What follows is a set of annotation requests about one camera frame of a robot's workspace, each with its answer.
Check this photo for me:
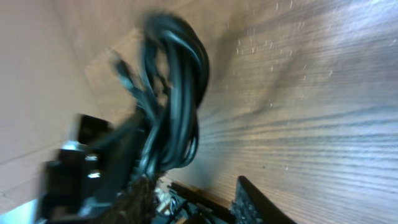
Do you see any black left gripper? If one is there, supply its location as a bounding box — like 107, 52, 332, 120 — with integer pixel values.
37, 113, 146, 223

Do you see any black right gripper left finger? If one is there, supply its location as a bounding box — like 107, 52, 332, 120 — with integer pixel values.
93, 177, 156, 224

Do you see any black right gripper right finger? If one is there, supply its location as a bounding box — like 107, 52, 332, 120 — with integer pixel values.
231, 175, 295, 224

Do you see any black USB cable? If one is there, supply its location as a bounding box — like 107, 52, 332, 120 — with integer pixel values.
108, 12, 211, 181

